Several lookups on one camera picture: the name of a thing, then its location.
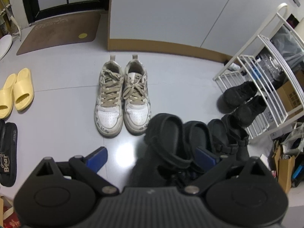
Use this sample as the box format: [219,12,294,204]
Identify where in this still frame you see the black sneaker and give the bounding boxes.
[223,81,258,109]
[234,95,267,128]

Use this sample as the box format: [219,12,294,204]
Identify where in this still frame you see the black sneaker rear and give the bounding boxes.
[234,95,267,128]

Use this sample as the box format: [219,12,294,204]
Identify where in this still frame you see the brown door mat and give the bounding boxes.
[17,11,101,55]

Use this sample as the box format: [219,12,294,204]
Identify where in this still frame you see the white sneaker beige laces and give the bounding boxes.
[94,55,124,137]

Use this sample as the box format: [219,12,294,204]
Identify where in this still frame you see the cardboard box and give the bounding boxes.
[277,81,301,112]

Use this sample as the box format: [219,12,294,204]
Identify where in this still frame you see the yellow slide right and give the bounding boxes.
[13,68,34,112]

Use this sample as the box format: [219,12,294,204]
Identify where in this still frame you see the black strap sandal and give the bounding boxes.
[129,113,194,188]
[207,114,249,162]

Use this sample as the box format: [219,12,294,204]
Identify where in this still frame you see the black fuzzy slipper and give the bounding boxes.
[183,121,217,172]

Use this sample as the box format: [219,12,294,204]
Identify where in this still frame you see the brown paper bag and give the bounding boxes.
[272,141,295,194]

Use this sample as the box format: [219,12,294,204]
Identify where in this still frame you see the yellow slide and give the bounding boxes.
[0,74,17,119]
[13,68,34,112]

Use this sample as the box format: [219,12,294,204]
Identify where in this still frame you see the black sneaker front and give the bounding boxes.
[223,81,258,109]

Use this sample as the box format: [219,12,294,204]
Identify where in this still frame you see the white round base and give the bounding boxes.
[0,34,12,60]

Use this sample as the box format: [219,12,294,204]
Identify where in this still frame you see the yellow slide left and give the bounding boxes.
[0,74,17,119]

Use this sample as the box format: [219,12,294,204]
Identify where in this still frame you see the overturned white sneaker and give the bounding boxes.
[122,55,151,135]

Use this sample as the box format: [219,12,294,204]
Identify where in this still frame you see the black Bear slipper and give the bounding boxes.
[1,119,17,187]

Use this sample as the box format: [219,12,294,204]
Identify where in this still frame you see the white wire shoe rack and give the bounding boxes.
[213,3,303,139]

